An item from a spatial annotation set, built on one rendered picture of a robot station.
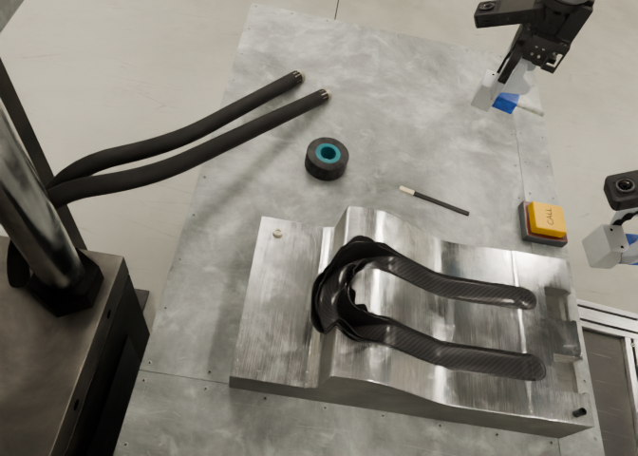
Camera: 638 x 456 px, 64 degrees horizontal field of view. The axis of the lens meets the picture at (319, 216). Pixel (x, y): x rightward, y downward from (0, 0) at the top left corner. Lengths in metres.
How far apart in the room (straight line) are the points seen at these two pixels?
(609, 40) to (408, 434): 2.82
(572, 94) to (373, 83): 1.78
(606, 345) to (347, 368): 1.24
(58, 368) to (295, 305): 0.35
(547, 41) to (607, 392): 1.10
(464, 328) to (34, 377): 0.62
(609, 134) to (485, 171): 1.70
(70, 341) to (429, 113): 0.81
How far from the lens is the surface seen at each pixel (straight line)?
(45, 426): 0.83
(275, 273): 0.79
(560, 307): 0.92
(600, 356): 1.78
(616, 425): 1.73
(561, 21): 0.96
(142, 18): 2.60
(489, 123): 1.20
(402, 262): 0.78
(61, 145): 2.12
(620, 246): 0.91
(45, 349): 0.86
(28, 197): 0.65
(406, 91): 1.19
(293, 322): 0.76
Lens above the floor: 1.57
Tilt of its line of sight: 56 degrees down
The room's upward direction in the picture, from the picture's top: 16 degrees clockwise
